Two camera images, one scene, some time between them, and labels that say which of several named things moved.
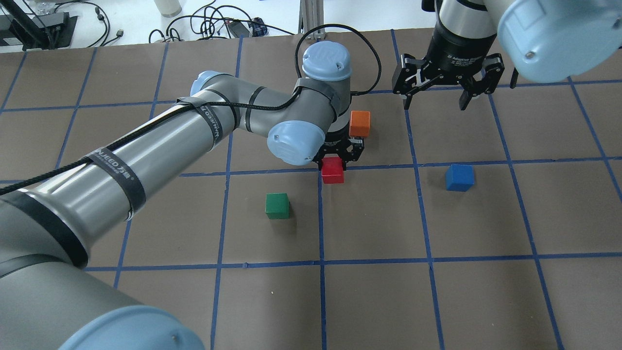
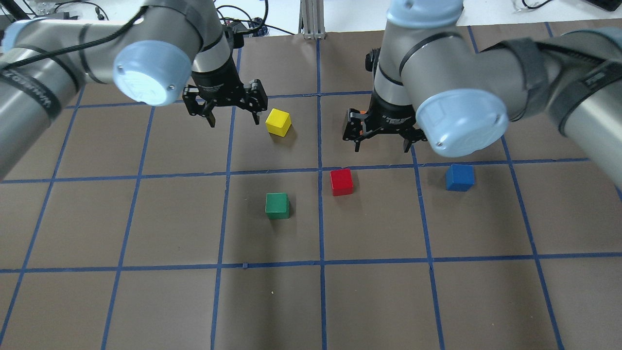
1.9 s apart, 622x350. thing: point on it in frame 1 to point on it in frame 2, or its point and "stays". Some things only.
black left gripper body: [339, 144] to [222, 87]
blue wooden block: [459, 177] stays
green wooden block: [277, 206] stays
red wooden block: [332, 170] to [341, 182]
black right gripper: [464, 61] to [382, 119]
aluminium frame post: [311, 14] stays
